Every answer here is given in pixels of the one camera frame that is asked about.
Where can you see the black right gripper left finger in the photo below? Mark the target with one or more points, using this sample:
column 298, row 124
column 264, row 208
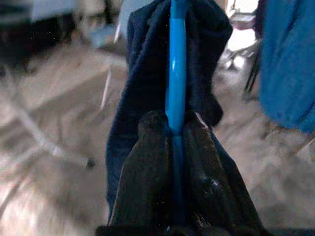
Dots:
column 147, row 177

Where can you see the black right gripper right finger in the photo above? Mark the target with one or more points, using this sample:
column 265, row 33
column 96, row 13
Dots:
column 211, row 182

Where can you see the navy blue shirt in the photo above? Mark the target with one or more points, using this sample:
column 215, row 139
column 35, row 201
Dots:
column 147, row 73

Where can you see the blue plastic hanger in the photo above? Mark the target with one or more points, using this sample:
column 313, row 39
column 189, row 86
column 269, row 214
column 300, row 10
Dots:
column 176, row 73

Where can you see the light blue shirt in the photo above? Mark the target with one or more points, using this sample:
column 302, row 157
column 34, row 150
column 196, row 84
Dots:
column 288, row 61

